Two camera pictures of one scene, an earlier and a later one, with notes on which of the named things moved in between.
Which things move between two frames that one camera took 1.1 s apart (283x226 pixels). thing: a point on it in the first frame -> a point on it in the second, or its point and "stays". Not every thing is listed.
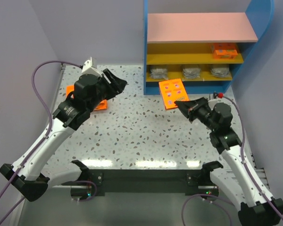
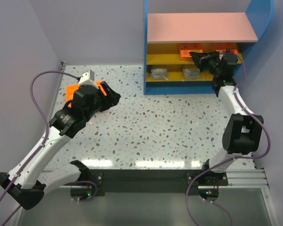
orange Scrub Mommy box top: [225, 51] stays
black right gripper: [195, 110] -> [209, 62]
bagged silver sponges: [191, 73] stays
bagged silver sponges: [159, 73] stays
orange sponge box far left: [69, 88] stays
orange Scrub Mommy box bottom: [173, 91] -> [184, 48]
